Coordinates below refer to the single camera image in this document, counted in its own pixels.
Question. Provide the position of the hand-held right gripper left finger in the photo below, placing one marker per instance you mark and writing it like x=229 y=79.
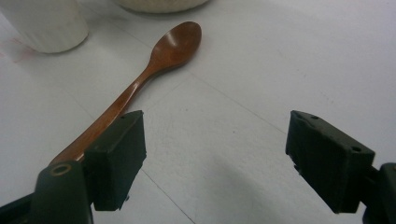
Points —
x=112 y=161

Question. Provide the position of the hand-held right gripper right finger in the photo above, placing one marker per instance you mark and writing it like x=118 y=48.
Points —
x=327 y=161

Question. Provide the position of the brown wooden spoon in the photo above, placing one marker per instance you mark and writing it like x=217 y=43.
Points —
x=174 y=46

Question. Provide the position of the white cup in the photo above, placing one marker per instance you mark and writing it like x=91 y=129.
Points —
x=46 y=25

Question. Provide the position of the cream rice container with lid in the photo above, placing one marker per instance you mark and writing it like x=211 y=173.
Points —
x=162 y=5

